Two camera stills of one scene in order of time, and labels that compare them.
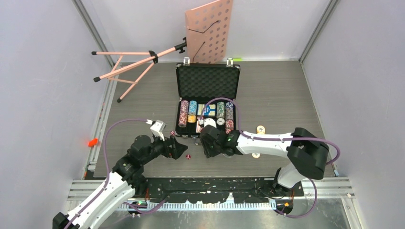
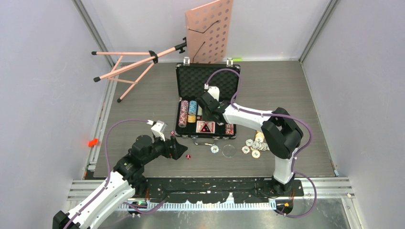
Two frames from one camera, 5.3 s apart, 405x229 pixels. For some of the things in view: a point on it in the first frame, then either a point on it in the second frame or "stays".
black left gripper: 175,150 stays
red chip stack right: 229,126 stays
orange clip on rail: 92,142 stays
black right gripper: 207,151 -> 205,116
